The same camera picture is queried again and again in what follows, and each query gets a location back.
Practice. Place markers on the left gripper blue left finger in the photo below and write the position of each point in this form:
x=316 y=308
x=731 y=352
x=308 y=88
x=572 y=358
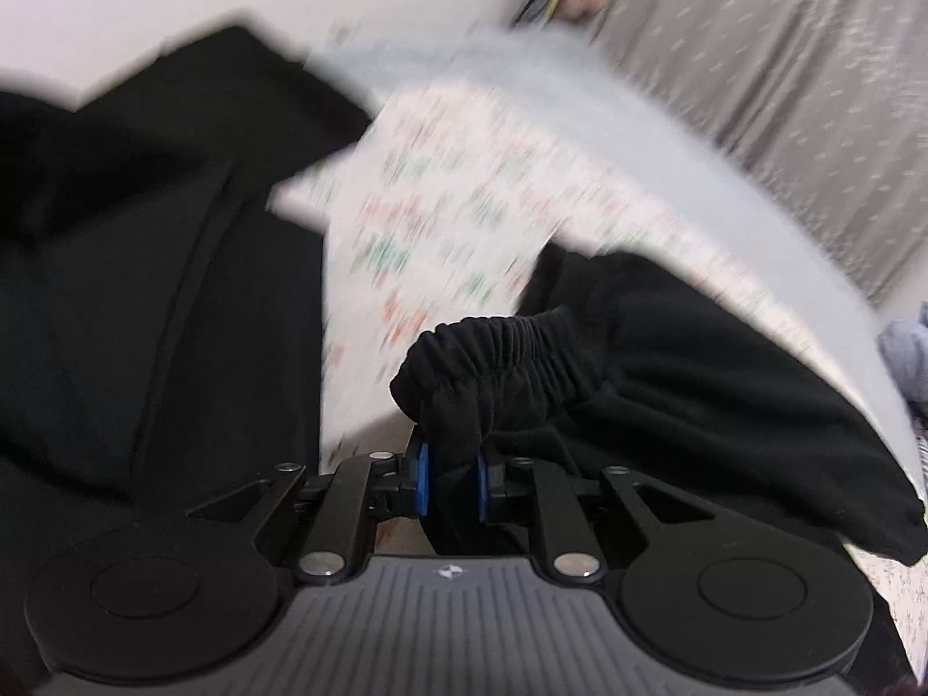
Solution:
x=412 y=493

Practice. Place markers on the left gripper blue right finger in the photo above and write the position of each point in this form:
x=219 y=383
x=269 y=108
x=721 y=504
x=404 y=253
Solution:
x=493 y=490

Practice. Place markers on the black pants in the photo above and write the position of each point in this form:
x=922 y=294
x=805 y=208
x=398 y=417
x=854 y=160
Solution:
x=161 y=387

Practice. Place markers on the floral white bed cover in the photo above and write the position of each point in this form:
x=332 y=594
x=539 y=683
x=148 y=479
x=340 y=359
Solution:
x=502 y=293

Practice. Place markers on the light blue bed sheet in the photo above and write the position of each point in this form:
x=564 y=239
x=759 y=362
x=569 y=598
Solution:
x=567 y=86

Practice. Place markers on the blue grey cloth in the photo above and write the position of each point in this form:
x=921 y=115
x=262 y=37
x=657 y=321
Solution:
x=904 y=348

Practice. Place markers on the grey patterned curtain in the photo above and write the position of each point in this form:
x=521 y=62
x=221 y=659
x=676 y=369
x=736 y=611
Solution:
x=820 y=102

